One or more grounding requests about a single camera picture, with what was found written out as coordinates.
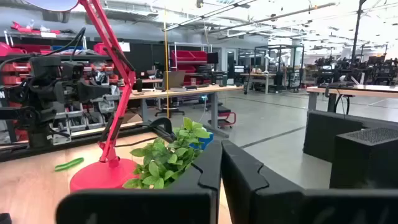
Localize black looped camera cable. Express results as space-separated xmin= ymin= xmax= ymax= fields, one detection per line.
xmin=0 ymin=27 xmax=86 ymax=68

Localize blue wheeled floor bin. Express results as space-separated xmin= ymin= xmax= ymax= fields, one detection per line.
xmin=189 ymin=132 xmax=215 ymax=151

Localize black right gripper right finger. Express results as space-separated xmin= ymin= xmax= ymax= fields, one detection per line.
xmin=220 ymin=139 xmax=398 ymax=224

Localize black cage frame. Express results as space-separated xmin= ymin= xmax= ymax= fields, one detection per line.
xmin=253 ymin=44 xmax=305 ymax=91

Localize yellow hanging cable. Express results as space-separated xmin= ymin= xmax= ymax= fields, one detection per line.
xmin=163 ymin=6 xmax=171 ymax=119

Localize black vertical pole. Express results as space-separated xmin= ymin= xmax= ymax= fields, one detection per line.
xmin=350 ymin=0 xmax=368 ymax=66

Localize green rubber band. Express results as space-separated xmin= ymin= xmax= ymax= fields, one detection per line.
xmin=54 ymin=157 xmax=85 ymax=172

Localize wooden workbench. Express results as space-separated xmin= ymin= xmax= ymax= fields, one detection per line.
xmin=127 ymin=83 xmax=245 ymax=139
xmin=306 ymin=84 xmax=398 ymax=114

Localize grey laptop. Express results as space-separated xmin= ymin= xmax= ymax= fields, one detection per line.
xmin=161 ymin=70 xmax=187 ymax=91

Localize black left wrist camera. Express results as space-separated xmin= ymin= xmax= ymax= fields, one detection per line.
xmin=30 ymin=57 xmax=62 ymax=78

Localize green plant in white pot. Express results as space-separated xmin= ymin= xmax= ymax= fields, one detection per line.
xmin=123 ymin=117 xmax=212 ymax=190

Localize black office chair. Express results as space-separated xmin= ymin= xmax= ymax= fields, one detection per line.
xmin=154 ymin=98 xmax=186 ymax=118

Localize red step stool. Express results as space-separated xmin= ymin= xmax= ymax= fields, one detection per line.
xmin=207 ymin=105 xmax=237 ymax=129

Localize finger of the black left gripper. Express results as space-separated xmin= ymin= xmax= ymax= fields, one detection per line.
xmin=76 ymin=82 xmax=113 ymax=104

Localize shelf rack with red bins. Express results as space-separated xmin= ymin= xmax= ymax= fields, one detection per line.
xmin=169 ymin=43 xmax=212 ymax=86
xmin=0 ymin=20 xmax=125 ymax=147

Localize red desk lamp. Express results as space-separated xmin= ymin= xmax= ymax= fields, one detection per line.
xmin=24 ymin=0 xmax=141 ymax=192

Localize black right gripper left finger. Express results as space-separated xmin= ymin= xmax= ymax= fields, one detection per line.
xmin=55 ymin=139 xmax=224 ymax=224

